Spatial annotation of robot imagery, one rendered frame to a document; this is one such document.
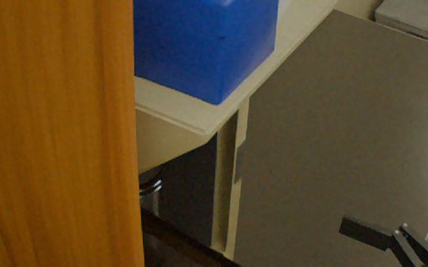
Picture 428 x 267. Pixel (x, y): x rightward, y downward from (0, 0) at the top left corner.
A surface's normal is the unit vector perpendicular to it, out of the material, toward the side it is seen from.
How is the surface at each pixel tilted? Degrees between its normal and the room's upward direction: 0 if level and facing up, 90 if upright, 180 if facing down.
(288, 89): 0
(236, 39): 90
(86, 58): 90
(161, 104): 0
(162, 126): 90
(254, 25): 90
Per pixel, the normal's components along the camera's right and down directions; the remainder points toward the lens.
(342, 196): 0.04, -0.77
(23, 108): -0.50, 0.53
